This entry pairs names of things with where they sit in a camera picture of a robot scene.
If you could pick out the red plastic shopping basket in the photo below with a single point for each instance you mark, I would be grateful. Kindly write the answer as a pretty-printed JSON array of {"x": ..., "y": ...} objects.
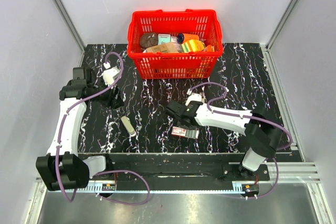
[{"x": 192, "y": 65}]

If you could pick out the brown round cookie pack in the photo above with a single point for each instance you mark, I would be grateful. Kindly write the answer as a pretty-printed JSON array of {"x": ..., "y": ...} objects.
[{"x": 148, "y": 40}]

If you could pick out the orange snack packet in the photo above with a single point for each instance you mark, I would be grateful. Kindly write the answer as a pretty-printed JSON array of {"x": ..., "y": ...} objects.
[{"x": 209, "y": 48}]

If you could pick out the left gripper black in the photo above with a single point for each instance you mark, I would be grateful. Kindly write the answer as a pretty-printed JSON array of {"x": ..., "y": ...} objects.
[{"x": 115, "y": 100}]

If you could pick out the orange cylinder tube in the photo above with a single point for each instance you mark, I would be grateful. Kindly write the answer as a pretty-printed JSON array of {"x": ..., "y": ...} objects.
[{"x": 183, "y": 37}]

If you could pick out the aluminium frame rail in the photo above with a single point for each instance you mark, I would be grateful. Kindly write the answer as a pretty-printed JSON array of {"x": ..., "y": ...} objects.
[{"x": 288, "y": 174}]

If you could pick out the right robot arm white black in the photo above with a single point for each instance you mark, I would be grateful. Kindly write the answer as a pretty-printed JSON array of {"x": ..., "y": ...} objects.
[{"x": 262, "y": 135}]

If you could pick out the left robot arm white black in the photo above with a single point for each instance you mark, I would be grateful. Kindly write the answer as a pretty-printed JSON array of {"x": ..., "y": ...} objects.
[{"x": 61, "y": 167}]

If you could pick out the yellow green box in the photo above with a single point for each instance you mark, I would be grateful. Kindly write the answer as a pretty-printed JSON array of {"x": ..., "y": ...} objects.
[{"x": 192, "y": 45}]

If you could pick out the red staple box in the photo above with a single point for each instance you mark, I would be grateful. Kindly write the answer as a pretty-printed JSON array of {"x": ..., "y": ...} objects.
[{"x": 181, "y": 132}]

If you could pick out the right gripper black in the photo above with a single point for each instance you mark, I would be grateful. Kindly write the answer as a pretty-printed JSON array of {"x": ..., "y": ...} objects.
[{"x": 179, "y": 123}]

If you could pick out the brown cardboard package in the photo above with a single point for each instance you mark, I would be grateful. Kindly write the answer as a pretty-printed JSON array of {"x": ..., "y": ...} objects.
[{"x": 171, "y": 47}]

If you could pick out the teal white small box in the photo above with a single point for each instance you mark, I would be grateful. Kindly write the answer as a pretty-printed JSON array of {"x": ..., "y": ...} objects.
[{"x": 163, "y": 38}]

